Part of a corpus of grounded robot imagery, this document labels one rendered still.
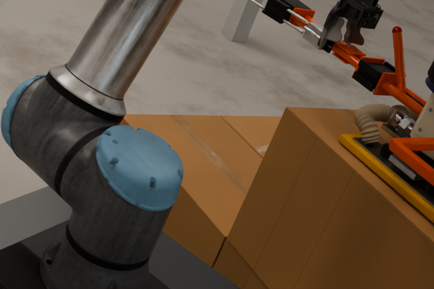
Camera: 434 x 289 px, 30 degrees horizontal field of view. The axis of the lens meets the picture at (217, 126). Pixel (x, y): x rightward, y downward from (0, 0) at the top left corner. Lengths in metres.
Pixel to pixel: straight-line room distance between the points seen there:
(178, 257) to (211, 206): 0.63
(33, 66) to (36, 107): 2.53
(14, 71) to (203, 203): 1.79
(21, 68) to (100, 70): 2.51
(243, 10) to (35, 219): 3.66
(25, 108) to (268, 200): 0.77
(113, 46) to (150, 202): 0.27
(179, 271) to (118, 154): 0.37
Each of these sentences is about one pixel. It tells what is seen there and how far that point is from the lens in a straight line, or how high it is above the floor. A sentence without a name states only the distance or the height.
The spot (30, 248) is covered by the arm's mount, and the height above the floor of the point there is 0.76.
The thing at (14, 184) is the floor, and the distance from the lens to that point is 3.01.
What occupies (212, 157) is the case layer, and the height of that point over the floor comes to 0.54.
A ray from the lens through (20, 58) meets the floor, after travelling 3.94.
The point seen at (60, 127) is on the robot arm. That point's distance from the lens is 1.35.
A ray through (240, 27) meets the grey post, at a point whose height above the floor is 0.10.
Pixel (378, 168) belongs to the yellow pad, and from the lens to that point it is 1.78.
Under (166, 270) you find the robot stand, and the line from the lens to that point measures 1.55.
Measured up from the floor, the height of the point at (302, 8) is 1.10.
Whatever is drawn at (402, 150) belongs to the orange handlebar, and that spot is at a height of 1.09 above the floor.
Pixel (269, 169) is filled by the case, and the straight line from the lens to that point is 1.96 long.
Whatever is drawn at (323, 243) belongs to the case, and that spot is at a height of 0.75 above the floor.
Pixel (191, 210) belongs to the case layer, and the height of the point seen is 0.51.
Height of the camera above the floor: 1.64
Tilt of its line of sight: 25 degrees down
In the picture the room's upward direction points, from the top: 23 degrees clockwise
